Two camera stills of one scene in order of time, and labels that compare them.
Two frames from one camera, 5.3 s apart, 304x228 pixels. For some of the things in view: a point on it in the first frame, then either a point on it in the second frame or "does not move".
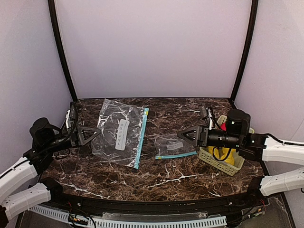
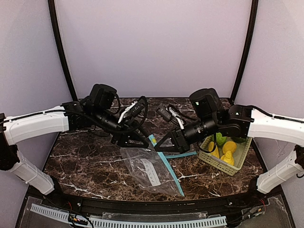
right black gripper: x=203 y=137 to x=181 y=139
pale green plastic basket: x=205 y=155 does not move
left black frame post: x=52 y=6 does not move
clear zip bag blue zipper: x=123 y=128 to x=151 y=169
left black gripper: x=74 y=137 to x=119 y=137
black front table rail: x=191 y=206 does not move
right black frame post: x=245 y=48 does not move
